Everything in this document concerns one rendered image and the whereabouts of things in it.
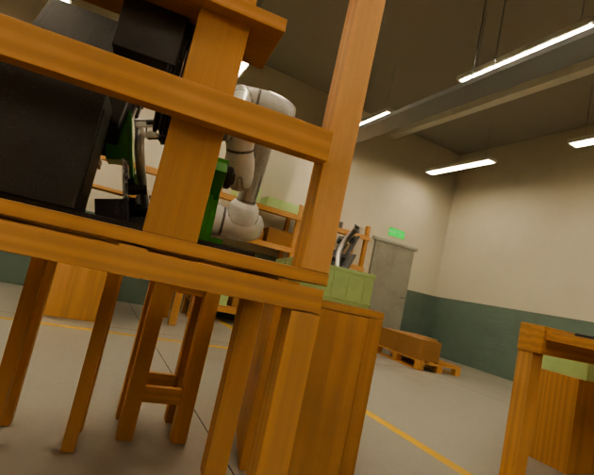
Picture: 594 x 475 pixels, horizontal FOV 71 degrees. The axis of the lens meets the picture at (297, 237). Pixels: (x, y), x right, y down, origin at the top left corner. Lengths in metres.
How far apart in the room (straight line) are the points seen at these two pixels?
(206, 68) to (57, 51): 0.35
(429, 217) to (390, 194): 1.18
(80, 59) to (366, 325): 1.52
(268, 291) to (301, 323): 0.13
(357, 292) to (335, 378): 0.41
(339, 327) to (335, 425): 0.44
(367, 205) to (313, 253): 7.55
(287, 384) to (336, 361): 0.80
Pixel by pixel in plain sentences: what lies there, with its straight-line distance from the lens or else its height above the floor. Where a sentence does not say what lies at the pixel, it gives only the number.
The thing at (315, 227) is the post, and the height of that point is 1.00.
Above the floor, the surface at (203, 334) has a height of 0.51.
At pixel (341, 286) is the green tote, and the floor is 0.87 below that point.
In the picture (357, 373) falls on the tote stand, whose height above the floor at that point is 0.49.
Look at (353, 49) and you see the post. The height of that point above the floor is 1.56.
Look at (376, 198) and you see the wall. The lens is 8.88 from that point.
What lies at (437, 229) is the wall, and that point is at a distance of 9.95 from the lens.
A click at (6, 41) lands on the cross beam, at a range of 1.20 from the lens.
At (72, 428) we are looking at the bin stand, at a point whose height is 0.09.
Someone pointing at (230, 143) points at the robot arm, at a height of 1.27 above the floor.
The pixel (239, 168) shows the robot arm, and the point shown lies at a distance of 1.55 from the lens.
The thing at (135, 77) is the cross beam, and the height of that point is 1.23.
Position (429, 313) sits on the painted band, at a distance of 9.92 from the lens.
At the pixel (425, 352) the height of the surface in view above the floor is 0.28.
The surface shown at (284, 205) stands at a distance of 7.16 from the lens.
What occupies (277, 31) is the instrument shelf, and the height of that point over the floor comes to 1.50.
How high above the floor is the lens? 0.83
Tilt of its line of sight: 6 degrees up
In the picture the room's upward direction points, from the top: 12 degrees clockwise
